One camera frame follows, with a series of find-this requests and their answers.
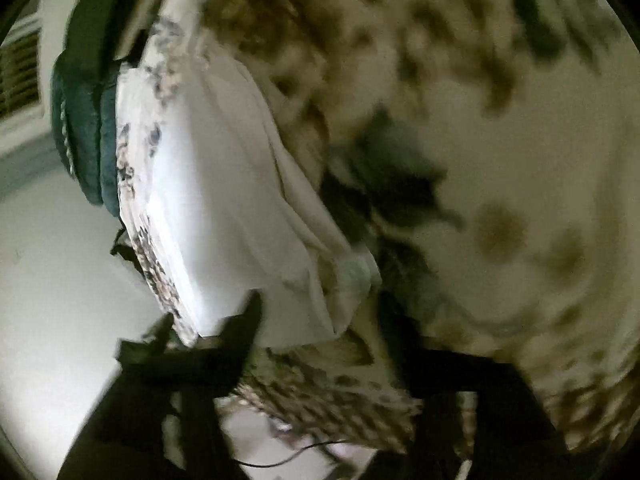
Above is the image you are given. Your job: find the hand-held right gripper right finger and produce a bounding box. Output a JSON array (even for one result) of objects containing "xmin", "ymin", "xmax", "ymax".
[{"xmin": 377, "ymin": 292, "xmax": 571, "ymax": 480}]

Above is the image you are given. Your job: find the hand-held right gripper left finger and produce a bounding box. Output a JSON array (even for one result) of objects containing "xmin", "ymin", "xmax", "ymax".
[{"xmin": 57, "ymin": 290, "xmax": 263, "ymax": 480}]

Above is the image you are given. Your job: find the white t-shirt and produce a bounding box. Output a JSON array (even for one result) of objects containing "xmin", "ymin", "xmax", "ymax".
[{"xmin": 117, "ymin": 40, "xmax": 383, "ymax": 351}]

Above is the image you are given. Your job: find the floral bed sheet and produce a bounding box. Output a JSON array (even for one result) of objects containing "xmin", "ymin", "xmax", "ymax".
[{"xmin": 115, "ymin": 0, "xmax": 640, "ymax": 461}]

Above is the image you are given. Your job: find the dark green quilt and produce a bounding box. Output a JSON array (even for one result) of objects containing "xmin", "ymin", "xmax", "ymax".
[{"xmin": 50, "ymin": 0, "xmax": 176, "ymax": 217}]

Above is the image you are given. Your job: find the barred window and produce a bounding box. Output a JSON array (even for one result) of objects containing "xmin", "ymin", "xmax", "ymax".
[{"xmin": 0, "ymin": 15, "xmax": 43, "ymax": 121}]

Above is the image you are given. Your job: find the black floor cable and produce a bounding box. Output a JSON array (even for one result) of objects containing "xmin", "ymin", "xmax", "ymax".
[{"xmin": 232, "ymin": 439, "xmax": 351, "ymax": 468}]

